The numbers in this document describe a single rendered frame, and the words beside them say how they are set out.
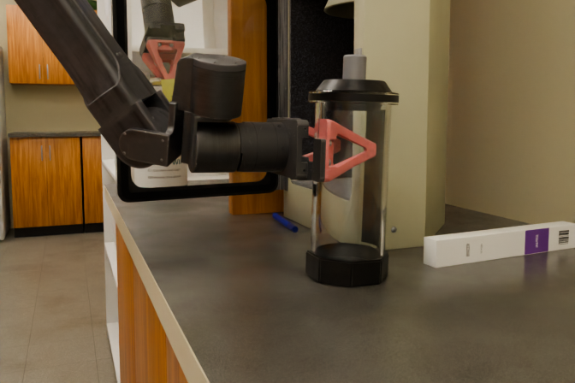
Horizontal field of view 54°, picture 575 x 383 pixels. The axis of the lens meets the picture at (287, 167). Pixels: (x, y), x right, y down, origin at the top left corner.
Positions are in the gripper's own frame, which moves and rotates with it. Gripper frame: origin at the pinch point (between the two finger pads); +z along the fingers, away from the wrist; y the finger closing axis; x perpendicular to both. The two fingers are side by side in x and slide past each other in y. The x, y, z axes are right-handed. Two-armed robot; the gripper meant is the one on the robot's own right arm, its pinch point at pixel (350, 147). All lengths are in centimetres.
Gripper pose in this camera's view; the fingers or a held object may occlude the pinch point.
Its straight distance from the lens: 69.7
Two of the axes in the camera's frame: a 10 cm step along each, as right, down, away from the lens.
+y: -3.6, -0.9, 9.3
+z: 9.3, -0.1, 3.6
